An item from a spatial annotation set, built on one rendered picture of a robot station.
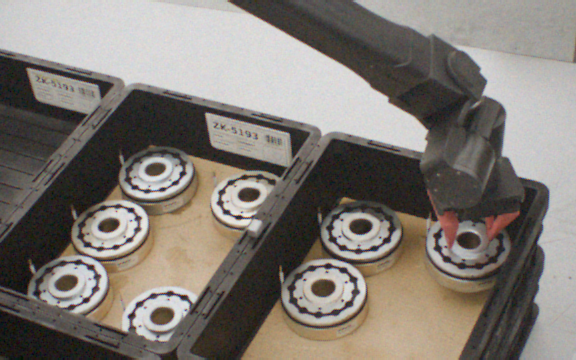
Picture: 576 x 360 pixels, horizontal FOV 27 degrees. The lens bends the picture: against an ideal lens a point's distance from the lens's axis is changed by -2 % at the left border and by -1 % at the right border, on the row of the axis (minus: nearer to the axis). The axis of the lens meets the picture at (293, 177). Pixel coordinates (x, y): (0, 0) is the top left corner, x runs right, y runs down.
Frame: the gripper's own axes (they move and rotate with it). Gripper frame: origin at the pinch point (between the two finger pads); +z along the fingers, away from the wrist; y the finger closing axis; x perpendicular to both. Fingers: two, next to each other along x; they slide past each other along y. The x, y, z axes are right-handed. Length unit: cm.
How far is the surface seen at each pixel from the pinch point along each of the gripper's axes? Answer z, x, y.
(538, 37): 90, 144, 69
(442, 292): 6.6, -2.2, -3.7
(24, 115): 11, 48, -53
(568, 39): 90, 141, 76
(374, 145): -2.4, 15.6, -7.8
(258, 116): -1.7, 25.4, -20.8
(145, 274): 8.6, 10.8, -38.6
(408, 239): 7.0, 7.5, -5.3
